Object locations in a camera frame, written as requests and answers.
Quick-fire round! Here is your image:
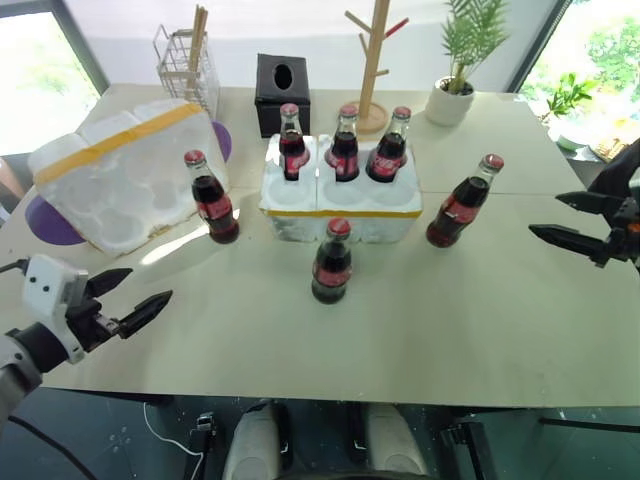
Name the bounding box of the white floor cable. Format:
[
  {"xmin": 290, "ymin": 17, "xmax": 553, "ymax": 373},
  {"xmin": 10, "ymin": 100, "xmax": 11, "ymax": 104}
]
[{"xmin": 143, "ymin": 399, "xmax": 207, "ymax": 457}]

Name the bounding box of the black tissue box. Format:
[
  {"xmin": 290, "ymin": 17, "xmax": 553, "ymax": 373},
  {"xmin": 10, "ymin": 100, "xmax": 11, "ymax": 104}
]
[{"xmin": 254, "ymin": 53, "xmax": 313, "ymax": 139}]

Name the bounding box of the black metal strut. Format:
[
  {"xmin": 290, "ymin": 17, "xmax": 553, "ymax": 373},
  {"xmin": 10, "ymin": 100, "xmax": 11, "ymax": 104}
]
[
  {"xmin": 182, "ymin": 410, "xmax": 217, "ymax": 480},
  {"xmin": 272, "ymin": 399, "xmax": 293, "ymax": 472},
  {"xmin": 438, "ymin": 420, "xmax": 497, "ymax": 480},
  {"xmin": 346, "ymin": 401, "xmax": 370, "ymax": 464}
]

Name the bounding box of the black floor cable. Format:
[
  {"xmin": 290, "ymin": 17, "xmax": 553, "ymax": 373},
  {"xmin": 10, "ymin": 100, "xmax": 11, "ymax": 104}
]
[{"xmin": 0, "ymin": 413, "xmax": 97, "ymax": 480}]

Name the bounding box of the white wire rack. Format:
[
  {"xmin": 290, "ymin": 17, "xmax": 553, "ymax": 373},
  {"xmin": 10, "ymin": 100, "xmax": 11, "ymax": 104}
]
[{"xmin": 152, "ymin": 24, "xmax": 222, "ymax": 114}]

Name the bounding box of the white foam bottle tray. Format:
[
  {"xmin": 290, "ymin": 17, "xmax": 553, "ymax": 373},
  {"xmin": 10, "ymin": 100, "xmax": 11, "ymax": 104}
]
[{"xmin": 257, "ymin": 133, "xmax": 424, "ymax": 245}]

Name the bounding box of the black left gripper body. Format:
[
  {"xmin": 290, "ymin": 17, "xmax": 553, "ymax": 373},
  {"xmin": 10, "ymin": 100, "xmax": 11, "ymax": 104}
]
[{"xmin": 63, "ymin": 285, "xmax": 125, "ymax": 354}]

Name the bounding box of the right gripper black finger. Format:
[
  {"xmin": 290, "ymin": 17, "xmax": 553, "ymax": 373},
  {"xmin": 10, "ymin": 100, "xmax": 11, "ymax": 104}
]
[
  {"xmin": 528, "ymin": 223, "xmax": 615, "ymax": 269},
  {"xmin": 555, "ymin": 190, "xmax": 625, "ymax": 216}
]

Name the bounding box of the white rounded shape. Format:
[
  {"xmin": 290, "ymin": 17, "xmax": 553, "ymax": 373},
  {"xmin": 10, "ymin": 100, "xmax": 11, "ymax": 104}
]
[
  {"xmin": 361, "ymin": 402, "xmax": 432, "ymax": 480},
  {"xmin": 221, "ymin": 401, "xmax": 282, "ymax": 480}
]

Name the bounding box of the white foam lid yellow tape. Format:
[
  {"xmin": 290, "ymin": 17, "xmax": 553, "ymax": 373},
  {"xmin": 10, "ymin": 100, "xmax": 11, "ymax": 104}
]
[{"xmin": 27, "ymin": 98, "xmax": 232, "ymax": 259}]

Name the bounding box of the wooden stick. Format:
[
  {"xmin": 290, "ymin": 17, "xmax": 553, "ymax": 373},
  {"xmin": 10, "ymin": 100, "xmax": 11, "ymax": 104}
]
[
  {"xmin": 193, "ymin": 9, "xmax": 209, "ymax": 71},
  {"xmin": 186, "ymin": 4, "xmax": 202, "ymax": 76}
]

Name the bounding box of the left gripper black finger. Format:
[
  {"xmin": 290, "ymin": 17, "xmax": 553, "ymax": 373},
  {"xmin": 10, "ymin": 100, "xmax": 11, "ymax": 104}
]
[
  {"xmin": 117, "ymin": 289, "xmax": 174, "ymax": 340},
  {"xmin": 87, "ymin": 267, "xmax": 134, "ymax": 300}
]

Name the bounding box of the purple round mat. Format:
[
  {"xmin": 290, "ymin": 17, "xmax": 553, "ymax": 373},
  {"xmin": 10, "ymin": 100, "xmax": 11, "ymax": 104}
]
[
  {"xmin": 210, "ymin": 119, "xmax": 233, "ymax": 165},
  {"xmin": 24, "ymin": 195, "xmax": 87, "ymax": 247}
]

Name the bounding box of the green leafy plant outside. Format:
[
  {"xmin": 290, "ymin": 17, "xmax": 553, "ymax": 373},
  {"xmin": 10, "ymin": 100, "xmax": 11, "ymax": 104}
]
[{"xmin": 538, "ymin": 71, "xmax": 599, "ymax": 127}]

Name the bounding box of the glass cola bottle red cap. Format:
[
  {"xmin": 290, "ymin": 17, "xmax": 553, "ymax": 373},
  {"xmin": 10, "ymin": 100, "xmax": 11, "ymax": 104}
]
[
  {"xmin": 365, "ymin": 105, "xmax": 413, "ymax": 185},
  {"xmin": 326, "ymin": 104, "xmax": 362, "ymax": 183},
  {"xmin": 277, "ymin": 102, "xmax": 308, "ymax": 182},
  {"xmin": 425, "ymin": 153, "xmax": 506, "ymax": 250},
  {"xmin": 183, "ymin": 149, "xmax": 241, "ymax": 245},
  {"xmin": 310, "ymin": 217, "xmax": 354, "ymax": 306}
]

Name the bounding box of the wooden mug tree stand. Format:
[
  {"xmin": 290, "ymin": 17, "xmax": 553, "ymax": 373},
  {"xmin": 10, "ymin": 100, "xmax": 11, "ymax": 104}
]
[{"xmin": 343, "ymin": 0, "xmax": 411, "ymax": 136}]

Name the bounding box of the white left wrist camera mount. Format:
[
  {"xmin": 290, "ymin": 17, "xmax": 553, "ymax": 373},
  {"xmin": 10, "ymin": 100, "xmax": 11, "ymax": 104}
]
[{"xmin": 22, "ymin": 254, "xmax": 91, "ymax": 366}]

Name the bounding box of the green plant in white pot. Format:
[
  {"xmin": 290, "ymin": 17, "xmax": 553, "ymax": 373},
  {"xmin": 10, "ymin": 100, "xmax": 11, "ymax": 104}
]
[{"xmin": 425, "ymin": 0, "xmax": 512, "ymax": 127}]

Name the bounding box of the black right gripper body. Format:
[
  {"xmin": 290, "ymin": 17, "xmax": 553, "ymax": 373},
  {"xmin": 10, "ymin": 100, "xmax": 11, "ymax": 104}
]
[{"xmin": 605, "ymin": 193, "xmax": 640, "ymax": 274}]

